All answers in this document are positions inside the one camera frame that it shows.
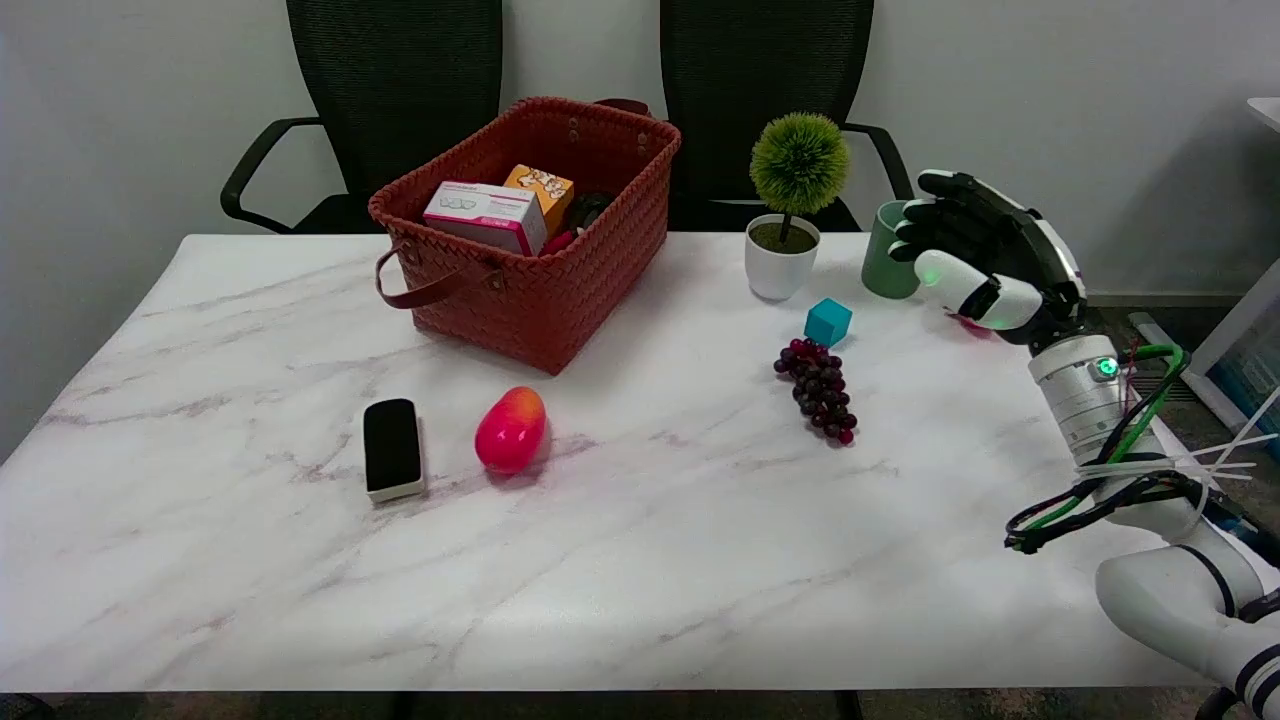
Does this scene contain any dark purple grape bunch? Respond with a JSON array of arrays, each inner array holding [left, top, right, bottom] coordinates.
[[773, 338, 858, 447]]

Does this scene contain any white zip tie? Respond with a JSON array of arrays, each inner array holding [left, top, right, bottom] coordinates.
[[1075, 385, 1280, 531]]

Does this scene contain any thick black cable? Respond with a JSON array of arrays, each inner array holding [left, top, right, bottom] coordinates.
[[1195, 588, 1280, 720]]

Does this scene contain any teal cube block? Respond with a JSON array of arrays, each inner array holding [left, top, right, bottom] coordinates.
[[804, 298, 854, 348]]

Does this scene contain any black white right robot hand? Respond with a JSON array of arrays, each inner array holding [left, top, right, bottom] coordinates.
[[888, 170, 1089, 346]]

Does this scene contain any pink white cardboard box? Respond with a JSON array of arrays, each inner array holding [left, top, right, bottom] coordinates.
[[423, 181, 548, 257]]

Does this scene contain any thin black cable bundle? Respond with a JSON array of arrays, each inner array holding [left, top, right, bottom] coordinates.
[[1005, 350, 1280, 556]]

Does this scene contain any black white board eraser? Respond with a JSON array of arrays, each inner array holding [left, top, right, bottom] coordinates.
[[362, 398, 427, 504]]

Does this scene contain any green cable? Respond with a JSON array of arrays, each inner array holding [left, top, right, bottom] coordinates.
[[1020, 344, 1191, 531]]

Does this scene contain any white bar on floor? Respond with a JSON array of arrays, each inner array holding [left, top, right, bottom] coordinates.
[[1128, 312, 1271, 451]]

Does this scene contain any dark object in basket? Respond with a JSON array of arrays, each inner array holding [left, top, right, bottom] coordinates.
[[565, 192, 615, 236]]

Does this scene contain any green ceramic mug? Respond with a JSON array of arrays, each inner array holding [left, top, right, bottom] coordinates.
[[861, 200, 921, 300]]

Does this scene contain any black mesh office chair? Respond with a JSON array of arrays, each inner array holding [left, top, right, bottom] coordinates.
[[660, 0, 916, 233], [220, 0, 504, 235]]

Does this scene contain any blue box on floor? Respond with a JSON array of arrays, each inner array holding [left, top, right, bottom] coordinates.
[[1205, 330, 1280, 461]]

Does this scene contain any green ball plant white pot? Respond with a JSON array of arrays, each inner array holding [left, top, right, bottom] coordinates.
[[744, 112, 852, 302]]

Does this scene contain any white slanted panel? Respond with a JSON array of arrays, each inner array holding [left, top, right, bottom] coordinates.
[[1190, 260, 1280, 379]]

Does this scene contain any red woven basket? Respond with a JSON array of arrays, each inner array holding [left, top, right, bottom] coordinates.
[[368, 96, 683, 377]]

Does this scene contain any pink orange toy mango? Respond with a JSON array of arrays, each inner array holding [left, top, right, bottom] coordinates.
[[474, 386, 549, 475]]

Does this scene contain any orange cardboard box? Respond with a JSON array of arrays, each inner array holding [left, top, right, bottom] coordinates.
[[502, 164, 576, 236]]

